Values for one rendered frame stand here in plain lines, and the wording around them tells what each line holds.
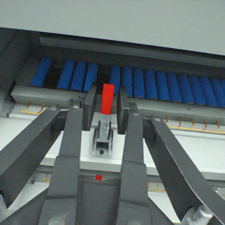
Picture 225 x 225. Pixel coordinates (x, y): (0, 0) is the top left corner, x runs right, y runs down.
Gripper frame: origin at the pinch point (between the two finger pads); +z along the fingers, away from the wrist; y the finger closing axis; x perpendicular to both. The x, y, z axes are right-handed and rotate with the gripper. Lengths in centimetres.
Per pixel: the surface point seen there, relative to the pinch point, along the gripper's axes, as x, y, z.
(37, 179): -23.2, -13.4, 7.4
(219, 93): 0.3, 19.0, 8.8
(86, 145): -6.6, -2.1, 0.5
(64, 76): 0.2, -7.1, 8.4
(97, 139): -4.7, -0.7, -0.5
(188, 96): -0.4, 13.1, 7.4
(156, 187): -23.0, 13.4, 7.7
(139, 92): -0.5, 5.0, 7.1
